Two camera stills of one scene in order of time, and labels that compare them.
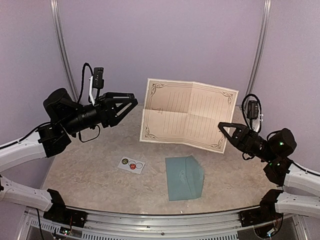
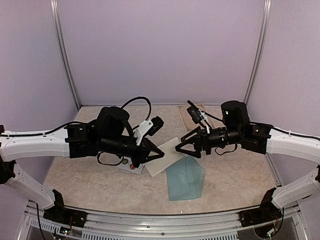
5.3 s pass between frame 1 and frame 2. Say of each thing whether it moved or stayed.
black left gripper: moved
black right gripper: moved
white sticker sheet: stayed
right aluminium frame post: stayed
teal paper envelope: stayed
